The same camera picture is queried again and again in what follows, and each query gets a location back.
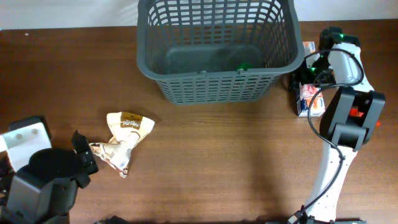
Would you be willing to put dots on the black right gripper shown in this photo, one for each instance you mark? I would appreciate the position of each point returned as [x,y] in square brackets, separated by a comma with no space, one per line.
[302,70]

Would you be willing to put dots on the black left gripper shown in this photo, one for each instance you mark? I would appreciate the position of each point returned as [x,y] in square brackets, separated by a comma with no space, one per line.
[84,148]

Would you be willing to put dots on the blue white carton box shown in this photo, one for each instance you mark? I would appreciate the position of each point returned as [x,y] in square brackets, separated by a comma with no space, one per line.
[306,92]

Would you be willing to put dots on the small green object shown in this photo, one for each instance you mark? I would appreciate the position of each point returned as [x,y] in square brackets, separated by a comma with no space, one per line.
[244,66]

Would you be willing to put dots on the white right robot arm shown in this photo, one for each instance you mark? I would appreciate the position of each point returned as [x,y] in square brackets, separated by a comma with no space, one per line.
[342,135]

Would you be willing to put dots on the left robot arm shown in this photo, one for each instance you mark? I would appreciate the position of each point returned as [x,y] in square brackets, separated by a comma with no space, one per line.
[23,139]

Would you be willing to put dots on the cream Pantree snack bag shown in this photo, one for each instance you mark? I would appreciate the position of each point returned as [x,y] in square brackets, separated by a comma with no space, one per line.
[128,130]

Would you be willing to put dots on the red snack bar packet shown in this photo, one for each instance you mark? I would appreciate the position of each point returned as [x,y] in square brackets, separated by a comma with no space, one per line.
[354,111]

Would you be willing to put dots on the grey plastic lattice basket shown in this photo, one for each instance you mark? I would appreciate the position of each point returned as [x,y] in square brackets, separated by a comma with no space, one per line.
[192,48]

